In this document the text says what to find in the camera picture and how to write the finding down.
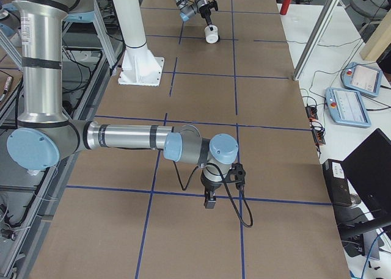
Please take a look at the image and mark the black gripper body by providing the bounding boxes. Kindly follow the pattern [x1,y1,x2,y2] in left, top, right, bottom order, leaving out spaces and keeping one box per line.
[200,174,221,198]
[201,8,212,25]

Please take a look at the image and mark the white smiley mug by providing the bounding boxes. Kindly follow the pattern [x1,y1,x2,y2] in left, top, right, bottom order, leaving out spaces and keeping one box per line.
[204,26,220,44]

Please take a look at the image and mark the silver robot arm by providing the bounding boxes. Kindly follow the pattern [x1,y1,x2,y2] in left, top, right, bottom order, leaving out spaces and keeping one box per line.
[174,0,218,31]
[7,0,245,210]

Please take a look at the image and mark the brown paper table cover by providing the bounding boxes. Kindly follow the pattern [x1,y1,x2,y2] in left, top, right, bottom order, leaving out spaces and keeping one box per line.
[29,0,349,278]

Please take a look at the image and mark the near orange black adapter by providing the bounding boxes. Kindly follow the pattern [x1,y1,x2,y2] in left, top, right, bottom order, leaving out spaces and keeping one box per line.
[311,126,326,146]

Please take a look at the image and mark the orange black adapter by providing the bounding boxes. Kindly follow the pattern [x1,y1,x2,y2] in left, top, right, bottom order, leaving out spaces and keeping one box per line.
[311,126,326,146]
[305,105,318,121]

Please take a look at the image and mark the far orange black adapter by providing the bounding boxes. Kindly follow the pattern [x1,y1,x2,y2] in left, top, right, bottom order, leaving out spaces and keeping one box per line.
[305,105,318,121]

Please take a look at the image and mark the black desktop box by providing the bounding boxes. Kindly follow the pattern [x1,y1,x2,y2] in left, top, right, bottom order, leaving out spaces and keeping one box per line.
[322,159,362,208]

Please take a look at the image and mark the near teach pendant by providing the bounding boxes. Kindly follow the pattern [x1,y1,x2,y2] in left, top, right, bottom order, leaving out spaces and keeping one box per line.
[325,87,371,128]

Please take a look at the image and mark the teach pendant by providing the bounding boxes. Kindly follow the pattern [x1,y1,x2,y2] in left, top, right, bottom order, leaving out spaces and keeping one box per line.
[341,62,383,98]
[325,87,371,128]

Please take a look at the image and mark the far teach pendant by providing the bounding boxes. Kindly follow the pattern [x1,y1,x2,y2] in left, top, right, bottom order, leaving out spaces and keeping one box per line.
[341,62,383,98]

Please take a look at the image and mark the black computer monitor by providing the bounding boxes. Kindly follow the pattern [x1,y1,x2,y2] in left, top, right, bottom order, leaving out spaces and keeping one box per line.
[340,128,390,239]

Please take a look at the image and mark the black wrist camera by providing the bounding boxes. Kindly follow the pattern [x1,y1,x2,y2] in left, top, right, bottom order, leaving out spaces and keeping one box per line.
[205,0,218,11]
[225,162,246,190]

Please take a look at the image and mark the white camera pedestal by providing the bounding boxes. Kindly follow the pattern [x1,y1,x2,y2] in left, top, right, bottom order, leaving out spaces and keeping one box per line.
[113,0,164,87]

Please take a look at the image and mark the aluminium frame post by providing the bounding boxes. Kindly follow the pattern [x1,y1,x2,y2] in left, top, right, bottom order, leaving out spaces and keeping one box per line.
[293,0,340,81]

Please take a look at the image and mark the aluminium side frame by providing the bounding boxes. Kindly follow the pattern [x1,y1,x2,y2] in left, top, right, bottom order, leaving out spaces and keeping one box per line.
[1,4,120,278]

